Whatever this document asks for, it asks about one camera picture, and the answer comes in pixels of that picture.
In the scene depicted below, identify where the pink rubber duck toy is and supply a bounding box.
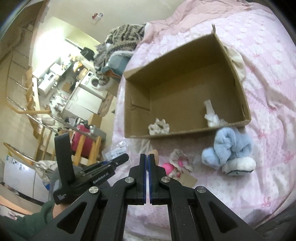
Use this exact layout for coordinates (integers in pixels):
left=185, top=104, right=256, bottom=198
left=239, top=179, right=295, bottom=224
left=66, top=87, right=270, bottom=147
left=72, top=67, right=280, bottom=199
left=162, top=163, right=181, bottom=180

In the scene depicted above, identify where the tan cylindrical roll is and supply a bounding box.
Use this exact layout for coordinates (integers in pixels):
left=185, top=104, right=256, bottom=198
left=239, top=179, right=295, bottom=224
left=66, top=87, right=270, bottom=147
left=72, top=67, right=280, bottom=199
left=148, top=149, right=159, bottom=166

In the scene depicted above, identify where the clear plastic packet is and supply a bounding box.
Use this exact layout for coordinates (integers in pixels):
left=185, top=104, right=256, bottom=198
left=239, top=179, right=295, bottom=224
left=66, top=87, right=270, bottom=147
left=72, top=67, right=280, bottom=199
left=102, top=140, right=128, bottom=161

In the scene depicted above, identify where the white lace scrunchie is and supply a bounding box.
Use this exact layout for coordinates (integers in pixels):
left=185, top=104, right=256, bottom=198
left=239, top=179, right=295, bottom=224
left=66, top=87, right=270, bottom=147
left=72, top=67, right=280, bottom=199
left=148, top=118, right=170, bottom=136

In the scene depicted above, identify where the white sock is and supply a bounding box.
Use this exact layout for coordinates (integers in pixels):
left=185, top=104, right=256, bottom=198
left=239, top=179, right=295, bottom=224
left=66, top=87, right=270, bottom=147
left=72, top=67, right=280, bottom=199
left=204, top=100, right=228, bottom=128

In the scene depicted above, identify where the beige lace scrunchie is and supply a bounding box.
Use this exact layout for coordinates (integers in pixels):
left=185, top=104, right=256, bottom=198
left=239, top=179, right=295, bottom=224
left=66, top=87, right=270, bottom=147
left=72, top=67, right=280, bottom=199
left=169, top=149, right=193, bottom=172

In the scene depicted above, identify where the person's left hand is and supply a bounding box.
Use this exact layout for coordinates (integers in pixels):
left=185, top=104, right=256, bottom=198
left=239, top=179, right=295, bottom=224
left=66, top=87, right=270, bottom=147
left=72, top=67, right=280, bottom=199
left=52, top=204, right=69, bottom=218

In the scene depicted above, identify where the pink suitcase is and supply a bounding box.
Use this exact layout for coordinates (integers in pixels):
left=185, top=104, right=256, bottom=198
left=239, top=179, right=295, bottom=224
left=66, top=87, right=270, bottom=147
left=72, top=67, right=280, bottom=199
left=70, top=124, right=92, bottom=152

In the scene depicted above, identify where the white kitchen cabinet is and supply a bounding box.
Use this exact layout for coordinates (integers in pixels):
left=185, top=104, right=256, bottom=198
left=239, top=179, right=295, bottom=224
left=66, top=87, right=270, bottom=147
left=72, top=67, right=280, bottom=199
left=62, top=87, right=102, bottom=121

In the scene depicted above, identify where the white washing machine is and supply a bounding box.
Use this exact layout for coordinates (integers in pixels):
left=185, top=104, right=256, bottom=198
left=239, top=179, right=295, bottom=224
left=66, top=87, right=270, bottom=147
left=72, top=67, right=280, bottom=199
left=79, top=71, right=107, bottom=100

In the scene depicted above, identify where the brown cardboard box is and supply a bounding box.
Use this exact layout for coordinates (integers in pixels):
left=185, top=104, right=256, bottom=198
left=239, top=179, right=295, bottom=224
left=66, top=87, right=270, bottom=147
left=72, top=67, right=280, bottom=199
left=124, top=31, right=251, bottom=138

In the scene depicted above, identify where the teal pet bed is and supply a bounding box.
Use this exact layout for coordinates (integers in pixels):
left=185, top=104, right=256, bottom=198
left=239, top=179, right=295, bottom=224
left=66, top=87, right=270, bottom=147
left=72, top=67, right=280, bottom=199
left=101, top=50, right=134, bottom=78

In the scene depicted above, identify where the cream cloth beside box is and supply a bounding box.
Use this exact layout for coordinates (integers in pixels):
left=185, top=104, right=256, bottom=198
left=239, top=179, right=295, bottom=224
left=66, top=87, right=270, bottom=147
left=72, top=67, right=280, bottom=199
left=224, top=46, right=246, bottom=82

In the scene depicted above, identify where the patterned knit blanket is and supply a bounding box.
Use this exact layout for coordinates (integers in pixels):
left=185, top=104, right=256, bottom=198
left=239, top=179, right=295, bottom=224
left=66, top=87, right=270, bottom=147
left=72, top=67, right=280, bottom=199
left=93, top=22, right=148, bottom=84

